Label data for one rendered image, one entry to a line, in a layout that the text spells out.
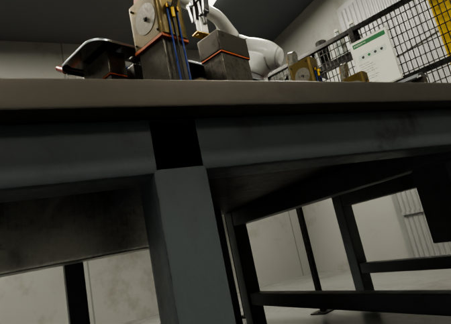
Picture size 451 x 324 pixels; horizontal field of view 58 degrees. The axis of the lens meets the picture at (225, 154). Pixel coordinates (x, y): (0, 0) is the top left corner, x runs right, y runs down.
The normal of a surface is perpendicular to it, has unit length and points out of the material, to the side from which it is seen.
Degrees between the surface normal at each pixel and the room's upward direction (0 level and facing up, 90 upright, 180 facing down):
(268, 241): 90
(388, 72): 90
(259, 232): 90
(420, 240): 90
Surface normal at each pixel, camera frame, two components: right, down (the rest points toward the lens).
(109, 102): 0.43, -0.29
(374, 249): -0.88, 0.07
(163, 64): -0.69, -0.03
